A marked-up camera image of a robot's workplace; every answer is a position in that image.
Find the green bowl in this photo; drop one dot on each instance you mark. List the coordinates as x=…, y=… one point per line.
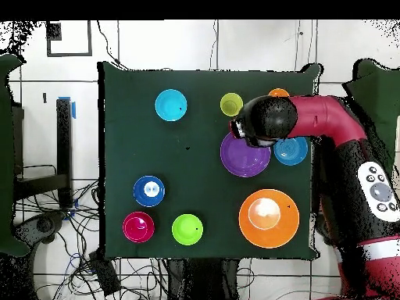
x=187, y=229

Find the dark blue bowl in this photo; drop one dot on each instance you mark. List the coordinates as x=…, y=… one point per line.
x=140, y=197

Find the red-pink cup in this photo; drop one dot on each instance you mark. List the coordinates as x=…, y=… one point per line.
x=139, y=227

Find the red-pink bowl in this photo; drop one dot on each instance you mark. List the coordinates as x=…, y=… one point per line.
x=125, y=233

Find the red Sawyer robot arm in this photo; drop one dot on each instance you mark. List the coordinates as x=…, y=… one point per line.
x=328, y=118

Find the yellow-green cup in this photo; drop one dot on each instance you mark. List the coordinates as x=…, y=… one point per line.
x=229, y=104

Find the large purple bowl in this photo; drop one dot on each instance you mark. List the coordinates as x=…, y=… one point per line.
x=240, y=159

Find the orange cup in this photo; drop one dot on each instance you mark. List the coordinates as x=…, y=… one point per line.
x=278, y=92

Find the blue ribbed bowl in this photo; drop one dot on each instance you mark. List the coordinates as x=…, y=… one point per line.
x=290, y=153

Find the cyan bowl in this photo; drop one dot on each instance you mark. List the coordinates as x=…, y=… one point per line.
x=171, y=104

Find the dark green tablecloth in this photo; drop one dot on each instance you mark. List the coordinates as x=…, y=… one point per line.
x=140, y=140

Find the large orange bowl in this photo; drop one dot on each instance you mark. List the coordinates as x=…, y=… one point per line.
x=281, y=231

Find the neighbouring green cloth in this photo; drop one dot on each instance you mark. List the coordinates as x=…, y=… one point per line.
x=381, y=93
x=5, y=156

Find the black floor box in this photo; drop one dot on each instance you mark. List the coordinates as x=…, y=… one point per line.
x=104, y=275

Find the black crossbar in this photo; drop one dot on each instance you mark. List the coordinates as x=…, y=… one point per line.
x=40, y=185

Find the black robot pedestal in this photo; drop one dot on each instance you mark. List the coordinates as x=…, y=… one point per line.
x=200, y=281

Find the black square frame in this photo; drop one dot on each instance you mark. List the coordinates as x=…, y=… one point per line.
x=90, y=40

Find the black post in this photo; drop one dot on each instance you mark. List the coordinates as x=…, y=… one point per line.
x=64, y=150

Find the grey pedestal foot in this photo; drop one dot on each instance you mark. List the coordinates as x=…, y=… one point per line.
x=43, y=225

